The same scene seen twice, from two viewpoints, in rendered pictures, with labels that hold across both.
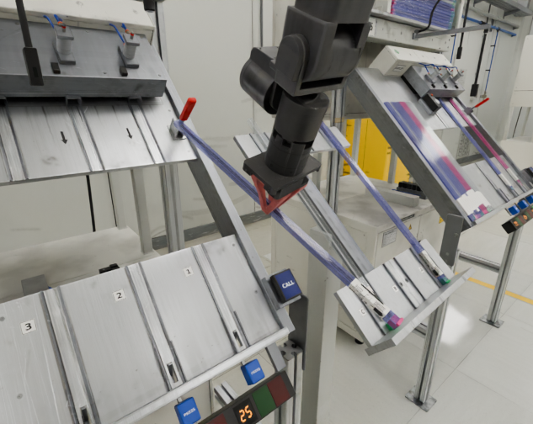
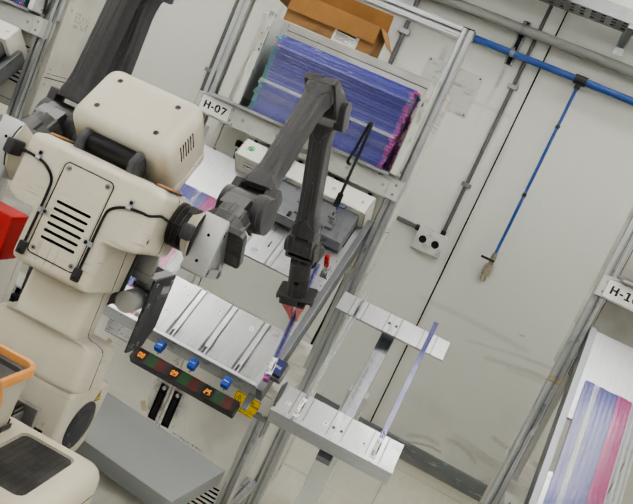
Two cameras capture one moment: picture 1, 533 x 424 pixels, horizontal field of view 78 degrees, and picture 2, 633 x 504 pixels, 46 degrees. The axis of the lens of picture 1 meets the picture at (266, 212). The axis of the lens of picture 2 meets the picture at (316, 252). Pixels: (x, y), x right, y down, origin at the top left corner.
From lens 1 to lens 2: 1.77 m
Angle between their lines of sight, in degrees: 51
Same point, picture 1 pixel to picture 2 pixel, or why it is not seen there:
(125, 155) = (285, 266)
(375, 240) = not seen: outside the picture
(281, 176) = (286, 293)
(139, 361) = (200, 335)
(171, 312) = (227, 334)
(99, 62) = not seen: hidden behind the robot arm
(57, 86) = (286, 221)
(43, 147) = (257, 243)
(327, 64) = (292, 248)
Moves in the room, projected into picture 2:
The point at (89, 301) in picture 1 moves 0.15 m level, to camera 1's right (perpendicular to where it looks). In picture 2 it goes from (209, 304) to (231, 327)
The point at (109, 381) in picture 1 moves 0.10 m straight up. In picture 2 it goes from (186, 330) to (199, 299)
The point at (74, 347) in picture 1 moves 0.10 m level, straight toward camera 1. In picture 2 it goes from (190, 312) to (173, 316)
